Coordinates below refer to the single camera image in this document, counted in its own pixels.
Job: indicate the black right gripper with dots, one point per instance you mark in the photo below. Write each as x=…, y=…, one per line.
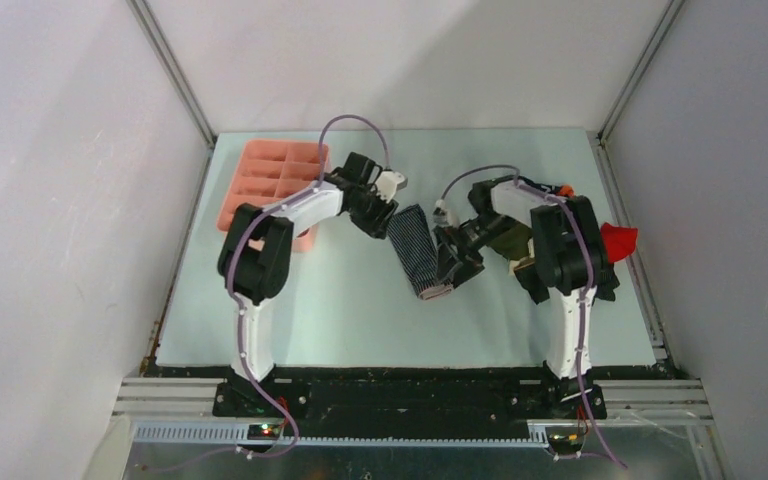
x=465, y=264

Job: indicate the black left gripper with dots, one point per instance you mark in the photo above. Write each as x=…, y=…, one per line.
x=378, y=225

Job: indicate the navy striped boxer underwear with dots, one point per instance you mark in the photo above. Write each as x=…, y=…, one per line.
x=409, y=234

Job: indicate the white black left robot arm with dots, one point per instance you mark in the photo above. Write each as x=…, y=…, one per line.
x=255, y=258

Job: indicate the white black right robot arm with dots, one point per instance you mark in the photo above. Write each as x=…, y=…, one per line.
x=555, y=248

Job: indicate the olive green underwear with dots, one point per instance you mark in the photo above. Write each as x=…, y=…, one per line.
x=514, y=243

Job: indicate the pink compartment tray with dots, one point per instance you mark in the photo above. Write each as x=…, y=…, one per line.
x=265, y=171

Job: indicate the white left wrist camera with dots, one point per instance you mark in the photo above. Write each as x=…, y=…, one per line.
x=388, y=183

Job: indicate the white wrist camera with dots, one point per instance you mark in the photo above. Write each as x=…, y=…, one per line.
x=388, y=183
x=443, y=216

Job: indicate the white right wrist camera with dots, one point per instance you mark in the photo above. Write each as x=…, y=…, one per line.
x=443, y=216

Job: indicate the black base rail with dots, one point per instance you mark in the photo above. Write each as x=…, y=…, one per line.
x=497, y=403

